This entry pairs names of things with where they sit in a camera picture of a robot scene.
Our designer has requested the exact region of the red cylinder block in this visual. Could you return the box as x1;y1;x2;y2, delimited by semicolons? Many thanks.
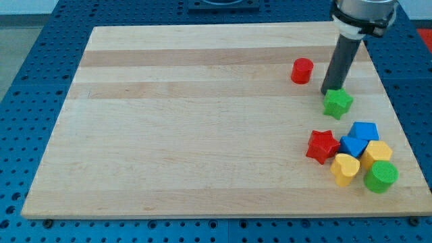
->
291;57;314;84

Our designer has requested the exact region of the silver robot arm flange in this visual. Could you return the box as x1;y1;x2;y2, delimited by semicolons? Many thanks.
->
330;0;398;40

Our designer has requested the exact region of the light wooden board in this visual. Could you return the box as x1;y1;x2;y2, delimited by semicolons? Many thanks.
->
21;22;431;219

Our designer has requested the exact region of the red star block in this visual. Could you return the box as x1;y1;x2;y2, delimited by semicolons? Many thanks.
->
306;130;340;165

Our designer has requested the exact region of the green star block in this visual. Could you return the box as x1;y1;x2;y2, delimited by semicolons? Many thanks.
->
323;88;354;120

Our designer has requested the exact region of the yellow heart block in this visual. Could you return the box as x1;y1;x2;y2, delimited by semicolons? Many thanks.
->
330;153;360;187

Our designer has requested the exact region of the blue cube block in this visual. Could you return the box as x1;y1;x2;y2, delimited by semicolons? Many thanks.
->
338;136;369;158

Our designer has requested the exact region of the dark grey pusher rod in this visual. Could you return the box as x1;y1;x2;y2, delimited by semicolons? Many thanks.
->
321;34;361;95

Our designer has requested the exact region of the blue pentagon block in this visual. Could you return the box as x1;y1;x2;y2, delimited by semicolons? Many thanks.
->
348;121;379;141

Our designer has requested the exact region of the yellow hexagon block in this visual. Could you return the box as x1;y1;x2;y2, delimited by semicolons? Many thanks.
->
360;140;393;170

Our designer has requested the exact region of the green cylinder block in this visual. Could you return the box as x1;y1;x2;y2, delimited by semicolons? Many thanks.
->
363;161;399;194

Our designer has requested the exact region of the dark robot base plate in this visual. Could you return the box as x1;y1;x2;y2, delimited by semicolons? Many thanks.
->
186;0;261;11

